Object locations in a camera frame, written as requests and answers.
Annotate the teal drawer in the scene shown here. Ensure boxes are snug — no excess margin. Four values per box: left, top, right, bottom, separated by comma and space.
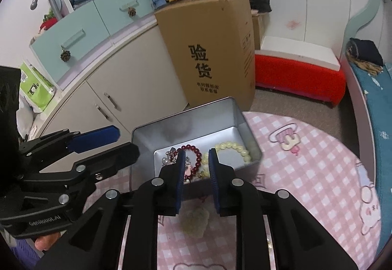
32, 14, 111, 82
93, 0, 155, 37

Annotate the green carton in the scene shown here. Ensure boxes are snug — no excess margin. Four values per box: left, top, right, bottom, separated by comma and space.
19, 62, 56, 113

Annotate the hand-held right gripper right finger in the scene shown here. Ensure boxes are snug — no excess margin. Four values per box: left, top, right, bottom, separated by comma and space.
208, 149, 359, 270

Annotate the large cardboard box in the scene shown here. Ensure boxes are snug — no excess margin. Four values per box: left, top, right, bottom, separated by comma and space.
154, 0, 256, 111

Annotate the silver charm jewelry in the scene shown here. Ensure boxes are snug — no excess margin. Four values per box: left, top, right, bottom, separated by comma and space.
162, 150, 180, 167

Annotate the black folded garment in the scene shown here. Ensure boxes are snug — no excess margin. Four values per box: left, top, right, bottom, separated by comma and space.
348, 38, 384, 66

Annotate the red bench with white top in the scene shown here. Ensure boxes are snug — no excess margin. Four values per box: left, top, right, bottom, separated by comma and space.
254, 35, 346, 108

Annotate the pale green jade pendant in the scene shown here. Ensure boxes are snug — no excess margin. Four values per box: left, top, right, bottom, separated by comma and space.
180, 208, 212, 239

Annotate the cream bead bracelet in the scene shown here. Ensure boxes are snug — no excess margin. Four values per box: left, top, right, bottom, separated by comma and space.
200, 141, 253, 179

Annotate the blue printed bed sheet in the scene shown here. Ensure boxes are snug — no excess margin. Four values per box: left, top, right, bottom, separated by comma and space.
349, 62, 392, 254

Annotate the teal bunk bed frame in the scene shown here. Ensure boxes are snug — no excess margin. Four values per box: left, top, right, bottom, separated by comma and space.
337, 0, 392, 258

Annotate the strawberry plush toy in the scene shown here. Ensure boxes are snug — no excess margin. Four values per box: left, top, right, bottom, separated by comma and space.
39, 8, 59, 32

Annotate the grey metal tin box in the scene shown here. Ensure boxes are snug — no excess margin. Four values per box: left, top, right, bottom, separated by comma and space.
130, 98, 263, 201

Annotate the beige cabinet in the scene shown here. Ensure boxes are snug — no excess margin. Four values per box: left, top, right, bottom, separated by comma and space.
37, 23, 190, 143

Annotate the dark red bead bracelet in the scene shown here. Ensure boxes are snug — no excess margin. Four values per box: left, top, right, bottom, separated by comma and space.
176, 144, 204, 183

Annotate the small cardboard box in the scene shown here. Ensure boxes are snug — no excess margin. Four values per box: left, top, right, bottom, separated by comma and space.
251, 11, 266, 51

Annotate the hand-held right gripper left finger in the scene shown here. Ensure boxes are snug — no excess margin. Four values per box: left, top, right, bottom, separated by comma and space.
37, 150, 187, 270

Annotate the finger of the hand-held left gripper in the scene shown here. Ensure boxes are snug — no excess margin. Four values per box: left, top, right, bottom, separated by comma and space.
21, 143, 141, 194
18, 125, 121, 166

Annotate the tan folded garment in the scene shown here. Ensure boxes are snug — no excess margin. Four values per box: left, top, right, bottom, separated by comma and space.
352, 58, 383, 76

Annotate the person's left hand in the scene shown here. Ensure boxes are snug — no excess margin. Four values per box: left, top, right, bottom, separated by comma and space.
34, 231, 62, 255

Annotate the pink checked cartoon tablecloth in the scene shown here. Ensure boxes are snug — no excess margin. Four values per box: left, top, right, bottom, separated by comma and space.
86, 111, 383, 270

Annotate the white plastic bag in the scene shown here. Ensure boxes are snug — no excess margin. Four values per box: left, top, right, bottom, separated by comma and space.
17, 95, 39, 139

